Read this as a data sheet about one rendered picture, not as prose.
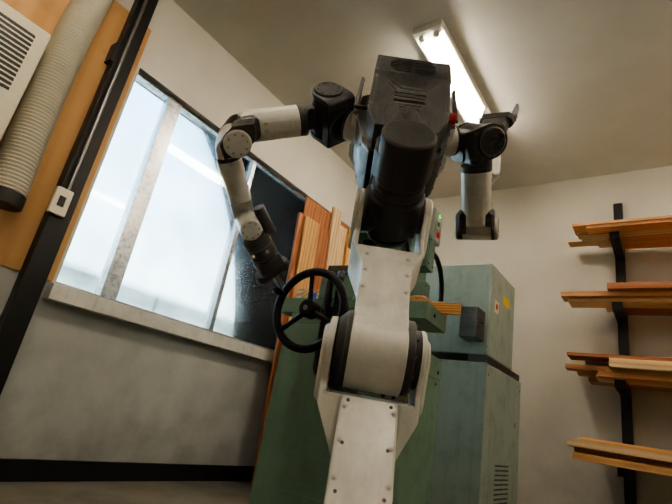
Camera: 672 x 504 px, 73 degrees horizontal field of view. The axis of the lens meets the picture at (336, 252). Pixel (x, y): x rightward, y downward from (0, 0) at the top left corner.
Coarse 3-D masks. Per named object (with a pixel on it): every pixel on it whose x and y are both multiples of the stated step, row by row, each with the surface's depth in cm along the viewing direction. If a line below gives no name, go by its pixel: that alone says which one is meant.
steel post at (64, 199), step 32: (128, 32) 247; (128, 64) 246; (96, 96) 233; (96, 128) 230; (64, 192) 213; (64, 224) 214; (32, 256) 203; (32, 288) 202; (0, 320) 195; (0, 352) 191; (0, 384) 190
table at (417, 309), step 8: (288, 304) 179; (296, 304) 177; (320, 304) 160; (352, 304) 153; (416, 304) 152; (424, 304) 151; (288, 312) 178; (296, 312) 176; (416, 312) 151; (424, 312) 150; (432, 312) 154; (440, 312) 162; (416, 320) 154; (424, 320) 152; (432, 320) 154; (440, 320) 161; (424, 328) 163; (432, 328) 161; (440, 328) 161
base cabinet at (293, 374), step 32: (288, 352) 170; (288, 384) 165; (288, 416) 160; (320, 416) 154; (288, 448) 155; (320, 448) 149; (416, 448) 170; (256, 480) 157; (288, 480) 151; (320, 480) 145; (416, 480) 169
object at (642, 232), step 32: (576, 224) 321; (608, 224) 310; (640, 224) 300; (608, 288) 294; (640, 288) 284; (576, 352) 296; (608, 384) 305; (640, 384) 285; (576, 448) 282; (608, 448) 266; (640, 448) 262
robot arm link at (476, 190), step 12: (468, 180) 133; (480, 180) 132; (468, 192) 135; (480, 192) 133; (468, 204) 136; (480, 204) 134; (456, 216) 140; (468, 216) 137; (480, 216) 136; (492, 216) 135; (456, 228) 141; (492, 228) 137
